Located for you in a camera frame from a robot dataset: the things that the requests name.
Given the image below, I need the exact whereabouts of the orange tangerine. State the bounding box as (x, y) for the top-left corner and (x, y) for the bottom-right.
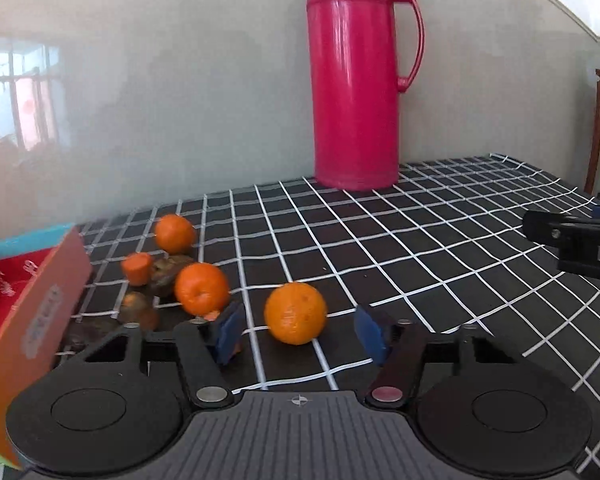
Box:
(174, 262), (230, 316)
(154, 214), (197, 255)
(263, 282), (328, 346)

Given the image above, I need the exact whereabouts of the brown orange-tipped fruit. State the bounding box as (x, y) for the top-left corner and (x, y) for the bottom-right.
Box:
(117, 292), (159, 330)

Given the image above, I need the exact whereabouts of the dark brown fruit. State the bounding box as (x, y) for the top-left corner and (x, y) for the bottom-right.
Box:
(148, 255), (195, 297)

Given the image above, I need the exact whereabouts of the orange carrot chunk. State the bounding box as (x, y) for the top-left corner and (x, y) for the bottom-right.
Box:
(121, 252), (152, 287)

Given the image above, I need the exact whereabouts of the dark wrinkled fruit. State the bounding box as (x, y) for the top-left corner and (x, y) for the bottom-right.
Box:
(62, 318), (119, 353)

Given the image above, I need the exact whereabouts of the black white grid tablecloth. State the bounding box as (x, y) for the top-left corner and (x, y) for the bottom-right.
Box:
(0, 153), (600, 480)

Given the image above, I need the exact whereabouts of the colourful cardboard box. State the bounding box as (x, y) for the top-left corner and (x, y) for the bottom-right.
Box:
(0, 224), (92, 468)

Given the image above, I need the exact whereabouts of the pink thermos jug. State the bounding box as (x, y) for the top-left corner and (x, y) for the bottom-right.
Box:
(306, 0), (425, 191)

